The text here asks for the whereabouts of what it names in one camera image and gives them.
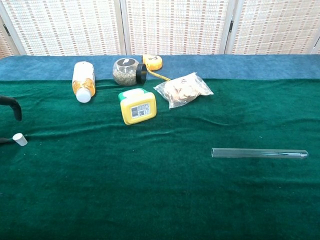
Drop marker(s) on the yellow green plastic container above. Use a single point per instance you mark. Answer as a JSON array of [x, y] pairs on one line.
[[137, 107]]

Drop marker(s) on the tea bottle with white cap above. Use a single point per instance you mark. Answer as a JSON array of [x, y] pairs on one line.
[[83, 80]]

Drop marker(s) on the blue table cloth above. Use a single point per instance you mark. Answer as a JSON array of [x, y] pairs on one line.
[[237, 66]]

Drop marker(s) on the small white cap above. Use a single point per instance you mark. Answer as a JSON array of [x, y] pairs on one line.
[[20, 139]]

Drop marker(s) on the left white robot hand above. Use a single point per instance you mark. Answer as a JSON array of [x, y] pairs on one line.
[[16, 107]]

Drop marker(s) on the round glass jar black lid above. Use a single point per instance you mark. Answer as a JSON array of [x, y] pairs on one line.
[[125, 73]]

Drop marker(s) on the dark green velvet cloth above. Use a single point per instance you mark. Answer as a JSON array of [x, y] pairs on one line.
[[150, 187]]

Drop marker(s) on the clear plastic snack bag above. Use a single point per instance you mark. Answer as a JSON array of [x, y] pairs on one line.
[[182, 90]]

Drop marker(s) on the clear glass test tube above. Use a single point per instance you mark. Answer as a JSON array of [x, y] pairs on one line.
[[260, 153]]

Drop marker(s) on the woven bamboo screen panel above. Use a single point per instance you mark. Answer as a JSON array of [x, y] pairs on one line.
[[275, 27], [65, 27], [175, 27], [4, 47]]

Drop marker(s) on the yellow tape measure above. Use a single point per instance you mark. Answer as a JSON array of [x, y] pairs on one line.
[[153, 62]]

